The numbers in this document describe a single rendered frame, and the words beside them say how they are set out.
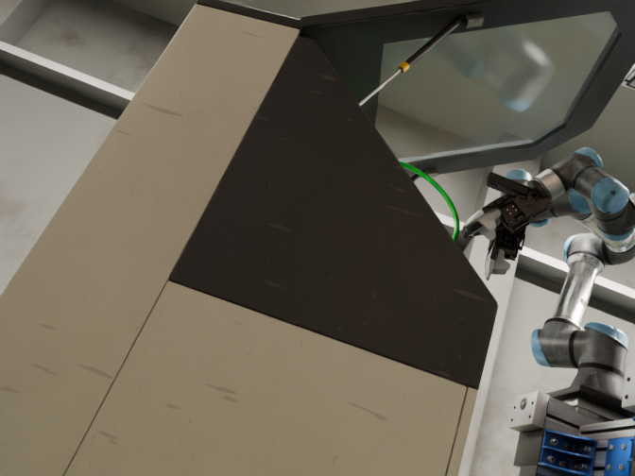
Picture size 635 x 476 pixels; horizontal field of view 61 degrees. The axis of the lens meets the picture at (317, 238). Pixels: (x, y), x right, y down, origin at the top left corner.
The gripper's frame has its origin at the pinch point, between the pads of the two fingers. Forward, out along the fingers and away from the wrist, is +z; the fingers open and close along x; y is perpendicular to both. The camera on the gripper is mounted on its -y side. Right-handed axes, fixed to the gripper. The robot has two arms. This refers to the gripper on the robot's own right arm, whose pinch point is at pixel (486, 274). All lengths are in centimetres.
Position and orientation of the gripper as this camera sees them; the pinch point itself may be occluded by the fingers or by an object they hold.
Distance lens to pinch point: 156.6
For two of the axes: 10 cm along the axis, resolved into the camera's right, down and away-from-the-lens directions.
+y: 9.4, 3.0, -1.8
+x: 0.3, 4.5, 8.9
